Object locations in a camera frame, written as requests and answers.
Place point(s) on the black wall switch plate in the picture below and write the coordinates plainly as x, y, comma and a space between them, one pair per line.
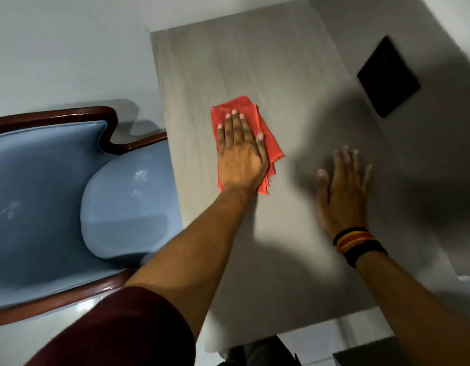
388, 76

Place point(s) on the person's left little finger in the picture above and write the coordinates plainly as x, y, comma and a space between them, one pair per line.
220, 140

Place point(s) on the person's right forearm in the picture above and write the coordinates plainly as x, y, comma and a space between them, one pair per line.
421, 312

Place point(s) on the black red yellow wristbands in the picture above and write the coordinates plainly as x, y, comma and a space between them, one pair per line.
357, 243

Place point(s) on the person's right middle finger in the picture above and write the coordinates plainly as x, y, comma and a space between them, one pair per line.
347, 161

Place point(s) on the person's left middle finger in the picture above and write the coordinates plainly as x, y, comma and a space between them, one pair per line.
236, 125

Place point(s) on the red cleaning cloth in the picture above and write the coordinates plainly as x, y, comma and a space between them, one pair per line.
257, 121

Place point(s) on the person's left forearm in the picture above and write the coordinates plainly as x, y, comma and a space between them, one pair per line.
196, 259

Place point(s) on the blue upholstered wooden chair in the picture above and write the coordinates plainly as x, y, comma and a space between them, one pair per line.
67, 209

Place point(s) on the person's left hand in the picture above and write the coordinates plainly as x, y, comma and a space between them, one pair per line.
240, 160

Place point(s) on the person's right thumb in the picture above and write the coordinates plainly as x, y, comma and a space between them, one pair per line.
322, 186

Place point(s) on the person's right hand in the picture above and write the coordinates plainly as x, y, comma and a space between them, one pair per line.
343, 201

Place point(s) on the person's dark trousers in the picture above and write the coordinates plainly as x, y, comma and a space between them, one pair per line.
259, 352

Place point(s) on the person's right little finger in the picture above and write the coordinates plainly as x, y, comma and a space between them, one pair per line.
366, 177

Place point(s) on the maroon shirt sleeve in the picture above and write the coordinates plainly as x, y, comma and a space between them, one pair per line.
120, 331

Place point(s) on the person's left thumb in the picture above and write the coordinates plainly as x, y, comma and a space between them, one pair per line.
262, 146

